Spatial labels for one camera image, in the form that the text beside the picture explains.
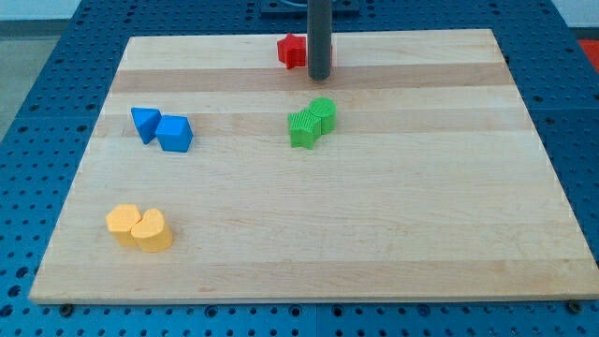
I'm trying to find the yellow hexagon block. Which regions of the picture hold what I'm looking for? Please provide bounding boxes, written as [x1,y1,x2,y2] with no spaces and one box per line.
[105,204,142,247]

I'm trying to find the green star block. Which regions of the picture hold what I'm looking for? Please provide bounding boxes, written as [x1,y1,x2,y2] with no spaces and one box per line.
[287,109,322,150]

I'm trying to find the green cylinder block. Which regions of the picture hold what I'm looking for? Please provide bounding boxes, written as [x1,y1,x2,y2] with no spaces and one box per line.
[309,96,337,135]

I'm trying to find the red star block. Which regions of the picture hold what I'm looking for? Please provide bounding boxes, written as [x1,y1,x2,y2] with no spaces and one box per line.
[277,33,307,69]

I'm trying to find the blue cube block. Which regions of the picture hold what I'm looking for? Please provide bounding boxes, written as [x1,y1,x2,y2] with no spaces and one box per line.
[155,115,194,153]

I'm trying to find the wooden board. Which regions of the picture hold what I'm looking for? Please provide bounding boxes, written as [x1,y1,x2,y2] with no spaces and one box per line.
[29,29,598,304]

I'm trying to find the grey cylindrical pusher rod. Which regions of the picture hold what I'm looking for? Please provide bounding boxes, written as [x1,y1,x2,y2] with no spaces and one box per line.
[307,0,332,81]

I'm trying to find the blue triangle block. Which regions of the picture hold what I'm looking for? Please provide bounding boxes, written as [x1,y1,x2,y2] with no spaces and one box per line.
[131,107,162,144]

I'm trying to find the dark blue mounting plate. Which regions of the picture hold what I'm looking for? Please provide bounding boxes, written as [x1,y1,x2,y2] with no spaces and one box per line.
[256,0,361,17]

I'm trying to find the yellow heart block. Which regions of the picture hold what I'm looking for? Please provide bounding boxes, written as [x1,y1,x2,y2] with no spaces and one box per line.
[130,208,174,253]

